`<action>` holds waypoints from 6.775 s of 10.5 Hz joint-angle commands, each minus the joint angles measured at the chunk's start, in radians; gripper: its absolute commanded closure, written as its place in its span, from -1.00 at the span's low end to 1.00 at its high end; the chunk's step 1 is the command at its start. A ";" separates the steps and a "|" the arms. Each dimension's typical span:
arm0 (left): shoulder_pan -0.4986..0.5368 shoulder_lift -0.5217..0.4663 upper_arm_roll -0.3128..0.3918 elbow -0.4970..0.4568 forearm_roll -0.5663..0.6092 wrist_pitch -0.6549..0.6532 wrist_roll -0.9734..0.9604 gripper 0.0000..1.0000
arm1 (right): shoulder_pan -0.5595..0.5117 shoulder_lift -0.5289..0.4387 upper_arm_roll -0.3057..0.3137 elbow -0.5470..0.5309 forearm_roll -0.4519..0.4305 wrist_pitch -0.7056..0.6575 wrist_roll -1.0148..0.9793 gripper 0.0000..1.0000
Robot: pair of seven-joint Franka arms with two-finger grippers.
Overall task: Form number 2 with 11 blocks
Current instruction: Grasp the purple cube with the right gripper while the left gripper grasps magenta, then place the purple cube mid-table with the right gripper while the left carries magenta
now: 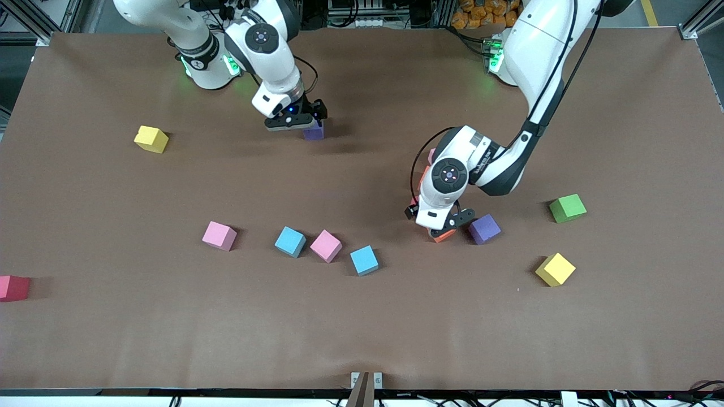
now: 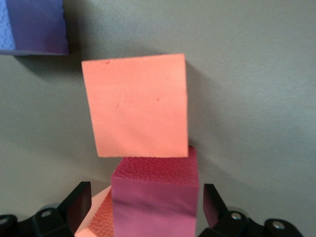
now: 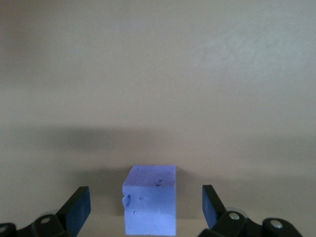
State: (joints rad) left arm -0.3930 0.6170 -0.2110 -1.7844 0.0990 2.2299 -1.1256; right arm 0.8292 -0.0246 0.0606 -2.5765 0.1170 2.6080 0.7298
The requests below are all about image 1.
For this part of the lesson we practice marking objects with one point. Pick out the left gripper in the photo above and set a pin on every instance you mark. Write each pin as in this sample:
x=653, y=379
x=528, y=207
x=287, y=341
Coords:
x=412, y=210

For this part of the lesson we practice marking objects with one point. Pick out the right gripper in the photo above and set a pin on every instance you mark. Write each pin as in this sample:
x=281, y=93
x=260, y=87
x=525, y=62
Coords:
x=313, y=108

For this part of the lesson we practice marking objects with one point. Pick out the dark purple foam cube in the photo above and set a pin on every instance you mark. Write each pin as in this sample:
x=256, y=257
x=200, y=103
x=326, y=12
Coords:
x=314, y=134

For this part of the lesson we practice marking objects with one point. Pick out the orange foam cube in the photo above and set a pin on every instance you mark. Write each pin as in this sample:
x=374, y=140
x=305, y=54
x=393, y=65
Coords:
x=444, y=237
x=422, y=178

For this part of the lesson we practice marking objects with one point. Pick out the pale pink foam cube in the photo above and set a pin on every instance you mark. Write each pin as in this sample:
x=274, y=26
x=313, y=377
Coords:
x=431, y=157

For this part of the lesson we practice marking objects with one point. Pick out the light blue foam cube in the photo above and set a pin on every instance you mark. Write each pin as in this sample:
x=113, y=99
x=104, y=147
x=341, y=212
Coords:
x=290, y=242
x=364, y=260

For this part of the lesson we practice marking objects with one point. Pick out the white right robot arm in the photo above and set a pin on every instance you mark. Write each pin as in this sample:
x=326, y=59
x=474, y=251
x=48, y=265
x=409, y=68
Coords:
x=283, y=68

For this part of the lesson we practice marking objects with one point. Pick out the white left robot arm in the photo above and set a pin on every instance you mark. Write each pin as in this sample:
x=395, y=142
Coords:
x=543, y=51

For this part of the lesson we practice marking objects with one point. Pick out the violet blue foam cube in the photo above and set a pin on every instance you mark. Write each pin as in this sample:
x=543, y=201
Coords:
x=485, y=230

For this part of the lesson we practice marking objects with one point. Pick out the white power strip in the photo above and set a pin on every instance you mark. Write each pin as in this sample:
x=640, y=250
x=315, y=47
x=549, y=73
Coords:
x=373, y=22

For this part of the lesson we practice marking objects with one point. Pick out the yellow foam cube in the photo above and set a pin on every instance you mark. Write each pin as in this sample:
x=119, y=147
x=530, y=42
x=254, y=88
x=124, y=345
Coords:
x=555, y=269
x=151, y=139

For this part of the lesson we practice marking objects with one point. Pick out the green foam cube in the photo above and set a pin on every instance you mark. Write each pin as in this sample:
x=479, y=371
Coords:
x=567, y=209

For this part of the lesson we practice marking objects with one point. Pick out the orange fruit net bag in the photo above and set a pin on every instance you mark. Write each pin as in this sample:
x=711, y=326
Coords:
x=472, y=17

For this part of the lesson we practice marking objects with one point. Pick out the brown table cover sheet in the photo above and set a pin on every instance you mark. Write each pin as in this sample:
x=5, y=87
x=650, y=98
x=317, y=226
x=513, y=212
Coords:
x=169, y=328

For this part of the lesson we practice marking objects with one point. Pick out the crimson foam cube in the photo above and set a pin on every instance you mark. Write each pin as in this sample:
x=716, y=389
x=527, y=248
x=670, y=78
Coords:
x=14, y=288

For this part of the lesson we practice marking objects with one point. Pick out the small metal bracket plate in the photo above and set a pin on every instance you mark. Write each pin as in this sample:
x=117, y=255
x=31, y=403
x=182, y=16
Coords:
x=354, y=379

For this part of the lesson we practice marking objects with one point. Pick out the aluminium frame profile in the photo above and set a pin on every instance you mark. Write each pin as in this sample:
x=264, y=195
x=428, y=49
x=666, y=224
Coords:
x=25, y=20
x=693, y=28

